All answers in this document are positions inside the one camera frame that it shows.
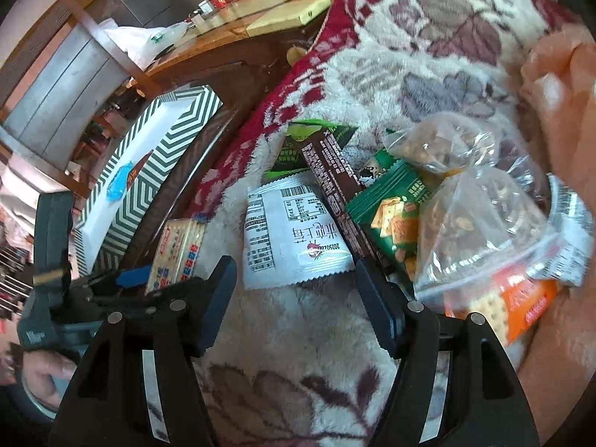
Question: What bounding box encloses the beige cracker pack red label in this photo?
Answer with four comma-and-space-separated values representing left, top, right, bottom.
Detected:
146, 219, 206, 295

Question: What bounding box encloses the dark green cracker packet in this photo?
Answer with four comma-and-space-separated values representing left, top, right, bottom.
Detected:
345, 149, 430, 279

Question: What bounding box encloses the white snack packet black text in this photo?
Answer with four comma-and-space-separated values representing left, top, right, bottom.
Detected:
242, 171, 355, 289

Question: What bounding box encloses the orange cracker packet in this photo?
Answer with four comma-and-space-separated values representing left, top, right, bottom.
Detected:
444, 272, 559, 346

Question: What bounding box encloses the clear bag of nuts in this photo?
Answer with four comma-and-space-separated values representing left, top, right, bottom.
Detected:
413, 167, 562, 311
383, 112, 501, 177

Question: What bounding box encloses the brown chocolate bar wrapper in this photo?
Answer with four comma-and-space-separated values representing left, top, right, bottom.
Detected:
296, 129, 411, 286

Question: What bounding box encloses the lime green snack packet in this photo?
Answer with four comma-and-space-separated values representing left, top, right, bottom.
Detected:
260, 119, 360, 185

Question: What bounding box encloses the white printed snack packet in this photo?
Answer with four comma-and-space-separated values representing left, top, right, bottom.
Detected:
532, 174, 595, 288

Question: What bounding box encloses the person's left hand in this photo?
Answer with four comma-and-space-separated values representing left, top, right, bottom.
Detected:
1, 333, 77, 412

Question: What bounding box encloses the blue wrapped candy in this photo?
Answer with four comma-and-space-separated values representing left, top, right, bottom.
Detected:
106, 162, 133, 203

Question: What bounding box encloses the floral red cream blanket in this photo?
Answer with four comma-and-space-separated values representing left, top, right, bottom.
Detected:
193, 0, 578, 446

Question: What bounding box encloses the green striped white box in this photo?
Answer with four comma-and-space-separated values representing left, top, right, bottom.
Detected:
74, 86, 222, 273

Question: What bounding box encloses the white plastic bag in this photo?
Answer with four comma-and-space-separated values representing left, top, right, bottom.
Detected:
99, 18, 188, 71

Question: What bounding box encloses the wooden table yellow top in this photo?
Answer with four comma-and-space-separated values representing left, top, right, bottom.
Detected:
146, 0, 332, 102

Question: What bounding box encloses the peach orange blanket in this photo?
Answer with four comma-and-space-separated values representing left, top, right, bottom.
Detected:
519, 23, 595, 446

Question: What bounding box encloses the wooden chair frame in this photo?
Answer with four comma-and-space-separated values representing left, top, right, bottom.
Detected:
1, 0, 163, 108

